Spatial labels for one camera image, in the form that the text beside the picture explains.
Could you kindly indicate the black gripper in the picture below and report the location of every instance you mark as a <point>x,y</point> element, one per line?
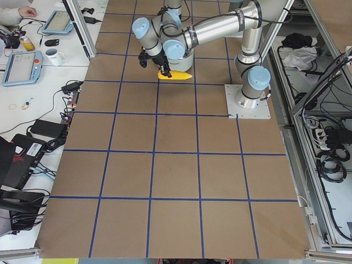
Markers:
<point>158,59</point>

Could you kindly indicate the yellow corn cob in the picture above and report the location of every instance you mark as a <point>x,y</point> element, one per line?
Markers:
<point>174,75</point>

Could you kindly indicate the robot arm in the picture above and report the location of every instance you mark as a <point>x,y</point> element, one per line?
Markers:
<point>175,5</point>
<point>164,40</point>

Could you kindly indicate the pale green electric pot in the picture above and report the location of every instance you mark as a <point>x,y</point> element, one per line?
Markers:
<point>183,64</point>

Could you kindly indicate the person's hand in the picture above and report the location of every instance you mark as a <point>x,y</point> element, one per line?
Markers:
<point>27,12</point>

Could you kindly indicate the black power brick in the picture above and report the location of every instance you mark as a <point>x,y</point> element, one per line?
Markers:
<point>72,87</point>

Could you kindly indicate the white mug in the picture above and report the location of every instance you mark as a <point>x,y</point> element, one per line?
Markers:
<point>55,56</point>

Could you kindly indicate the black round object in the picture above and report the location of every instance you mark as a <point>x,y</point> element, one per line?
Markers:
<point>52,42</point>

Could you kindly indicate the upper blue teach pendant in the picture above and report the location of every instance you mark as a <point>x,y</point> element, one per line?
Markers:
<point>59,23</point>

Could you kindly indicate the blue teach pendant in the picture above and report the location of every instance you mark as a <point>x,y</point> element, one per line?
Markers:
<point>23,68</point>
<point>59,23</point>

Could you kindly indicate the crumpled white cloth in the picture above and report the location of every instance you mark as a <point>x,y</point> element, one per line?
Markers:
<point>301,58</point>

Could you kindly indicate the lower blue teach pendant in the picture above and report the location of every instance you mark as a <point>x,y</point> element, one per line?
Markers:
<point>23,68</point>

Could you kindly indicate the black laptop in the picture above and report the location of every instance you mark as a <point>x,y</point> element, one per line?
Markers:
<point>18,158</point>

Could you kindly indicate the aluminium frame post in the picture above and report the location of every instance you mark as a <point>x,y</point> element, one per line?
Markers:
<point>74,11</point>

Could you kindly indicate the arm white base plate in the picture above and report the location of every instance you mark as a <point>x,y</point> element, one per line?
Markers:
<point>238,106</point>

